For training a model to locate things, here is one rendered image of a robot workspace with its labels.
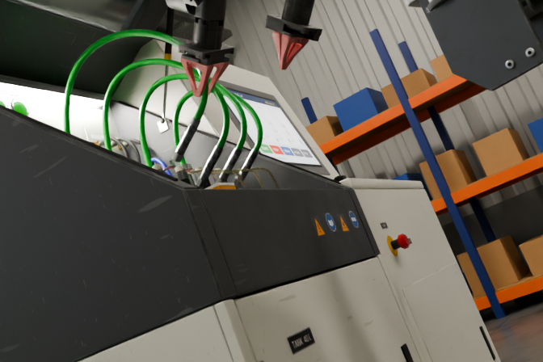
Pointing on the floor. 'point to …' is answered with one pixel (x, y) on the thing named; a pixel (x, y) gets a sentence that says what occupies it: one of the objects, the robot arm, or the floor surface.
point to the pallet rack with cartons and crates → (444, 166)
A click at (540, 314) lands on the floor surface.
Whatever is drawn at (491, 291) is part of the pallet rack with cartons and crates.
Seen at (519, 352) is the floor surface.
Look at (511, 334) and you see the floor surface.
